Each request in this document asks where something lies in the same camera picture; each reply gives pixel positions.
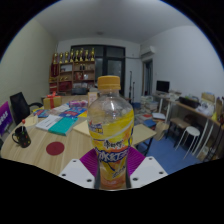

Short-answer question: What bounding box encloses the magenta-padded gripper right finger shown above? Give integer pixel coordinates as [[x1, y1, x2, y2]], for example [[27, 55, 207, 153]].
[[125, 146, 169, 190]]

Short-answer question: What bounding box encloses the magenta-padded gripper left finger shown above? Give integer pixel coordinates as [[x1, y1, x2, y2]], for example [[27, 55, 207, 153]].
[[57, 148, 101, 190]]

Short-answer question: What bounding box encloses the orange drink bottle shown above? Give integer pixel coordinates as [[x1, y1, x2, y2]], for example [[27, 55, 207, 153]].
[[87, 75, 135, 191]]

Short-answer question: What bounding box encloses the flat round red coaster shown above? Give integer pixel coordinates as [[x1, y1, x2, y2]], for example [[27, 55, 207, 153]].
[[45, 141, 66, 156]]

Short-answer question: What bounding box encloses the large tan envelope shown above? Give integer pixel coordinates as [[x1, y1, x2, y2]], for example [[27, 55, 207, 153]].
[[72, 119, 92, 137]]

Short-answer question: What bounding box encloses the teal book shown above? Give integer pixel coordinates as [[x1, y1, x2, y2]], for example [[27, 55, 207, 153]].
[[48, 116, 79, 136]]

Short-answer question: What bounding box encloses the white printed booklet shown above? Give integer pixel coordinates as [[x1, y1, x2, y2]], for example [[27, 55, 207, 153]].
[[35, 114, 64, 131]]

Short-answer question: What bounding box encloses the white round stool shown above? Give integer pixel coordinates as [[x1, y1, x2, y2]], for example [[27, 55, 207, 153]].
[[175, 125, 201, 152]]

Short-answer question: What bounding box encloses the blue printed book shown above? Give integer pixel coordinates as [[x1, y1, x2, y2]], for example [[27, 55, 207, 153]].
[[59, 106, 88, 118]]

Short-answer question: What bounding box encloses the black mug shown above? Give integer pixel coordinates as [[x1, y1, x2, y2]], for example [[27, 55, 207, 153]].
[[11, 125, 32, 149]]

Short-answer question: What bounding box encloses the stack of books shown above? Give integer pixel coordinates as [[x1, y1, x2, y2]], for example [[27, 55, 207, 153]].
[[139, 95, 159, 114]]

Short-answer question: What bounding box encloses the pale yellow envelope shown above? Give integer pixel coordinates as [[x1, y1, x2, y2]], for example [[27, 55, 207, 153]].
[[24, 114, 39, 128]]

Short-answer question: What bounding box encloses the pink box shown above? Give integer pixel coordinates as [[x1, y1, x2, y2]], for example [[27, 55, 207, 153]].
[[68, 99, 89, 108]]

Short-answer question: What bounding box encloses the colourful blue red booklet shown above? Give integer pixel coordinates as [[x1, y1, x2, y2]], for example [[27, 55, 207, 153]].
[[32, 108, 51, 118]]

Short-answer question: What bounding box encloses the yellow gift box red ribbon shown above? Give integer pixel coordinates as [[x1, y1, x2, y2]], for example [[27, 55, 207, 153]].
[[42, 92, 63, 110]]

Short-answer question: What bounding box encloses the small upright orange box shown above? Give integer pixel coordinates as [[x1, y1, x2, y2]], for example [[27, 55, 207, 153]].
[[87, 91, 98, 107]]

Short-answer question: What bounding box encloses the cluttered side desk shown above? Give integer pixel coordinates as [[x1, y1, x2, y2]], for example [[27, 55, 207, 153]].
[[151, 91, 224, 161]]

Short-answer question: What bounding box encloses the black microphone stand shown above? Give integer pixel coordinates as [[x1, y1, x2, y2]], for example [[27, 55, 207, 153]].
[[128, 70, 138, 103]]

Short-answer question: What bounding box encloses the black computer monitor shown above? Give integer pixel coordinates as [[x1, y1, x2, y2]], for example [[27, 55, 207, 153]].
[[155, 80, 171, 94]]

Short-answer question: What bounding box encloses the black office chair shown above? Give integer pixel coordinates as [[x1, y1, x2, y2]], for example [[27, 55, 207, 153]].
[[9, 91, 44, 126]]

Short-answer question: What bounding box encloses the purple sign board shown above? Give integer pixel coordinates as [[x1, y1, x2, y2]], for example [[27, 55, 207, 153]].
[[0, 101, 14, 136]]

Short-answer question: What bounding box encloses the wooden shelf unit with trophies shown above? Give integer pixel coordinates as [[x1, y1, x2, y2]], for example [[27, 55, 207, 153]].
[[48, 47, 97, 94]]

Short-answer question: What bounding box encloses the white air conditioner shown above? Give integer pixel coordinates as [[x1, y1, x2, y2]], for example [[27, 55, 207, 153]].
[[139, 45, 157, 58]]

